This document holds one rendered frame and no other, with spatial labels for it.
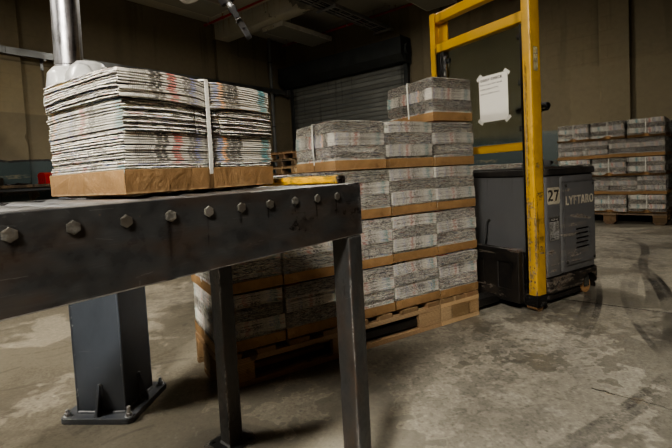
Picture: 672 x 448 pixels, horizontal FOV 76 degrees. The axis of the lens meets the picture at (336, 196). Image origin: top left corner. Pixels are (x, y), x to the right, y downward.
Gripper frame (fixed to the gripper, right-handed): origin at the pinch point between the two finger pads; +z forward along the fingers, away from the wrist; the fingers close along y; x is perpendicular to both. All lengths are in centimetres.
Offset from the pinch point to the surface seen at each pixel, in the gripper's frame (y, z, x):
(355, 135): -31, 63, -19
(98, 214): -167, 30, 29
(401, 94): 15, 65, -57
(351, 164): -35, 73, -10
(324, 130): -28, 54, -8
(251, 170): -124, 41, 16
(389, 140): -24, 75, -32
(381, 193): -31, 93, -16
